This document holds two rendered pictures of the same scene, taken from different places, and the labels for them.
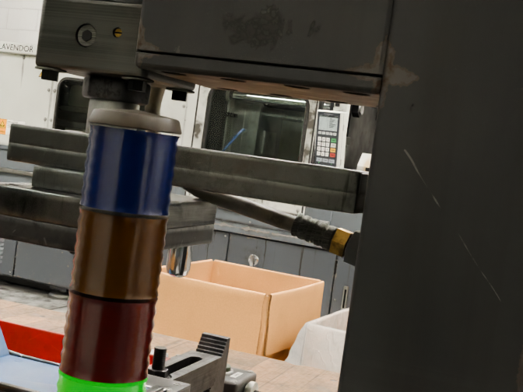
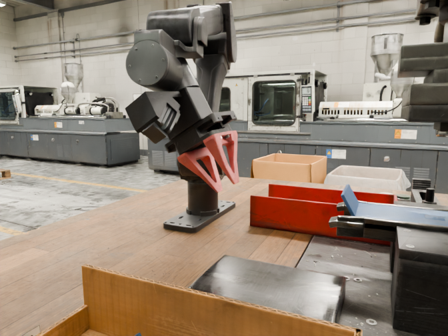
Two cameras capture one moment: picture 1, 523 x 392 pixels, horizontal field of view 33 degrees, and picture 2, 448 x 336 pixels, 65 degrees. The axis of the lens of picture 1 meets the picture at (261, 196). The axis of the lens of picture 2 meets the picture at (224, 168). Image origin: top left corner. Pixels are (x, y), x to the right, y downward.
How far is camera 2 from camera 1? 0.42 m
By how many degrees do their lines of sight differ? 8
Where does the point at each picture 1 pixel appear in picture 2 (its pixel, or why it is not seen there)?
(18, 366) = (379, 209)
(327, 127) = (306, 92)
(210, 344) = (421, 185)
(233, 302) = (294, 169)
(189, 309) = (275, 175)
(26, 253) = not seen: hidden behind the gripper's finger
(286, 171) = not seen: outside the picture
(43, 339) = (314, 193)
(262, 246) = (283, 146)
